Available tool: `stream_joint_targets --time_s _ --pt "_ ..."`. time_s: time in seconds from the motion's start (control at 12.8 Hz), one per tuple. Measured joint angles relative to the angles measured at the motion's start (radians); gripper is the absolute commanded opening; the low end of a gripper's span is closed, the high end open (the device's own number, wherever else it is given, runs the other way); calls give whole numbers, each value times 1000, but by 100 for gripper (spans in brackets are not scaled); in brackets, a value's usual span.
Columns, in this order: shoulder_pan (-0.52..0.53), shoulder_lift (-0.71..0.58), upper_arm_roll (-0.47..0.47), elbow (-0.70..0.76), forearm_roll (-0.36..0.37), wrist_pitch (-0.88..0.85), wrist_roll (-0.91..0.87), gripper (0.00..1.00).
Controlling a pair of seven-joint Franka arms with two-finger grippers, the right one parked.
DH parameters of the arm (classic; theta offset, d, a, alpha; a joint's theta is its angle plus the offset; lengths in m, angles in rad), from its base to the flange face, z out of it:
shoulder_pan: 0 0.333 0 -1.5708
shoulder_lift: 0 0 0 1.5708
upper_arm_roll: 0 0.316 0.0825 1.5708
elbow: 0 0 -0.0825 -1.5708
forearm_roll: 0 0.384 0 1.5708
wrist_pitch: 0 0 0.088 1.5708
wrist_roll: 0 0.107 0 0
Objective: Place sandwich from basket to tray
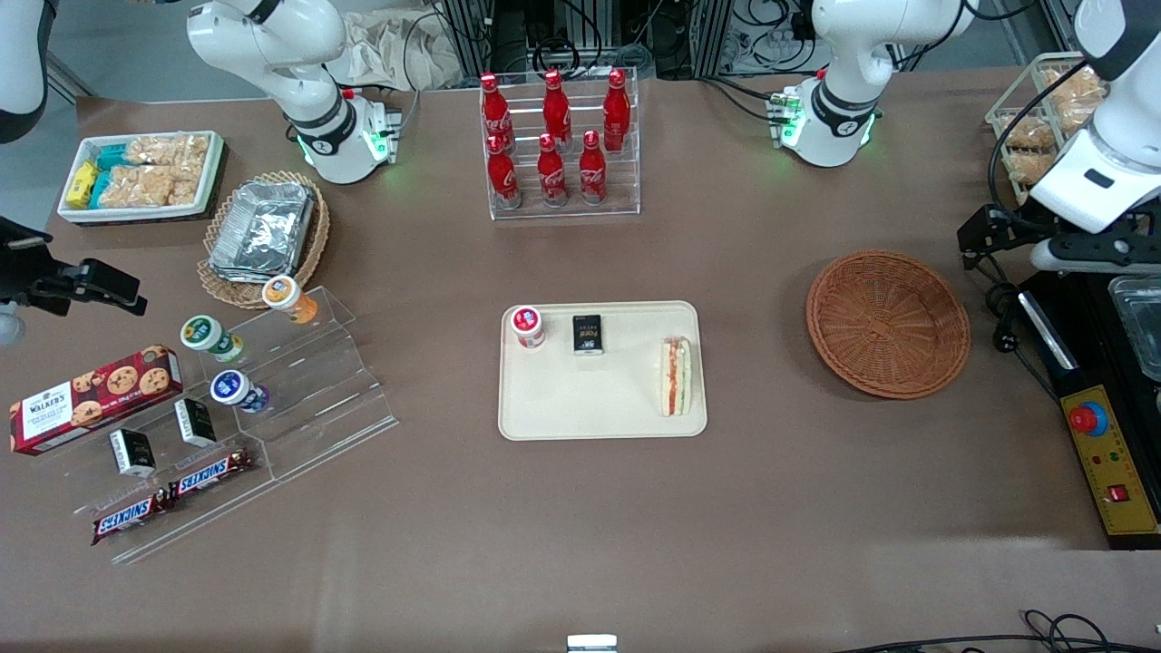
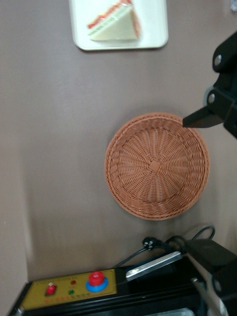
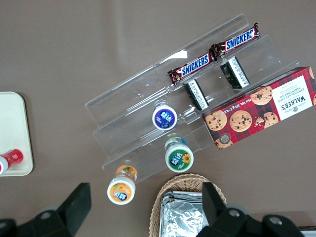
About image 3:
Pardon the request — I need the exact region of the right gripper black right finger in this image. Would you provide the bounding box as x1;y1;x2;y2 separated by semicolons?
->
197;182;265;237

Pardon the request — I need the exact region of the orange gum bottle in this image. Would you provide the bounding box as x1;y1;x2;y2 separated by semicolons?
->
107;164;138;205

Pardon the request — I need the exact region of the red gum bottle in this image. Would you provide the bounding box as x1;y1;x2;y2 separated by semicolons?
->
0;148;25;175

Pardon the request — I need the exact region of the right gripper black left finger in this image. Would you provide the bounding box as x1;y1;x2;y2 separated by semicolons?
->
17;182;92;237

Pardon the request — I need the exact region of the small black snack box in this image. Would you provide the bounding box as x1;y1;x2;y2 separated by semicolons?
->
219;56;250;89
183;79;210;111

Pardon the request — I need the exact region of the clear acrylic stepped stand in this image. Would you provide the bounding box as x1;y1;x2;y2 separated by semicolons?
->
84;12;301;185

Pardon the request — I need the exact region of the stack of foil trays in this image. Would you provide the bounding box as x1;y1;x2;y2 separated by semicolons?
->
159;190;210;237

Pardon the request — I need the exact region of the red Walkers cookie box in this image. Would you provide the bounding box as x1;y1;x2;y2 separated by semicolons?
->
201;66;316;151

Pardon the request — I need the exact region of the Snickers chocolate bar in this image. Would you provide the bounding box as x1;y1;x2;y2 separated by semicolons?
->
209;22;261;59
167;50;218;86

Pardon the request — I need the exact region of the green gum bottle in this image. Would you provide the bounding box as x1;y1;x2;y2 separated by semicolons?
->
164;135;195;173

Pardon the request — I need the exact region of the beige plastic tray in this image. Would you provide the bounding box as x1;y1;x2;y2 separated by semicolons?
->
0;91;34;177

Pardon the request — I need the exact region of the blue gum bottle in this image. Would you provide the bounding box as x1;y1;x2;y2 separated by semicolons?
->
151;100;178;131

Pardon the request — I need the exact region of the light tan wicker basket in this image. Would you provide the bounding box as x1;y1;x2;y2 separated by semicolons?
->
149;173;228;237

